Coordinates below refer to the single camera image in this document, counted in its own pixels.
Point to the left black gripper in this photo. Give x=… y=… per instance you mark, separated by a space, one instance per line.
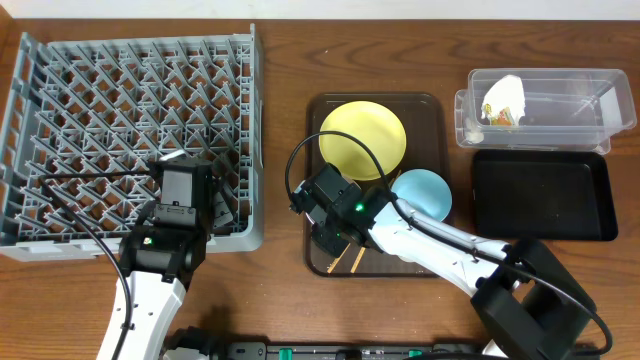
x=220 y=201

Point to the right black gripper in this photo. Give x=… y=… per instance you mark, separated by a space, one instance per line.
x=326 y=236

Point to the white napkin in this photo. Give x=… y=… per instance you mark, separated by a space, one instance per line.
x=507 y=92

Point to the white bowl with food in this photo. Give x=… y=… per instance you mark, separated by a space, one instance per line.
x=313 y=211

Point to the green snack wrapper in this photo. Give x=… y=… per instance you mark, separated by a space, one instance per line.
x=503 y=118

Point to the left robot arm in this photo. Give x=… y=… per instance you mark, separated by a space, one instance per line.
x=162 y=251

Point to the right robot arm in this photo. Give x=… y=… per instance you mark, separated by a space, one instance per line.
x=531 y=306

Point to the grey dishwasher rack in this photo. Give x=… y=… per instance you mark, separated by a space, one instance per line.
x=84 y=118

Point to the black waste tray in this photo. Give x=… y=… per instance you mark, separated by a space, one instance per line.
x=543 y=195

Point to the right wooden chopstick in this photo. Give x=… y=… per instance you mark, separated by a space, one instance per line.
x=357 y=260

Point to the wooden chopstick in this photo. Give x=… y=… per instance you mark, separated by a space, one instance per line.
x=335 y=262
x=357 y=260

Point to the left wooden chopstick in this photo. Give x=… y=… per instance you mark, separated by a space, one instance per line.
x=335 y=262

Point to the light blue bowl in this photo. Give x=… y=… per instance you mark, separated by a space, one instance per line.
x=425 y=191

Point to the yellow round plate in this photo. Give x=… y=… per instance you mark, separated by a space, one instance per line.
x=374 y=125

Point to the dark brown serving tray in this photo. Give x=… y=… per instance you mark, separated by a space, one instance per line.
x=423 y=119

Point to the clear plastic bin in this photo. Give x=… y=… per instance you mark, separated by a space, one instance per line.
x=567 y=109

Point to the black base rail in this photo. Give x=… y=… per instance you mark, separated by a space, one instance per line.
x=262 y=351

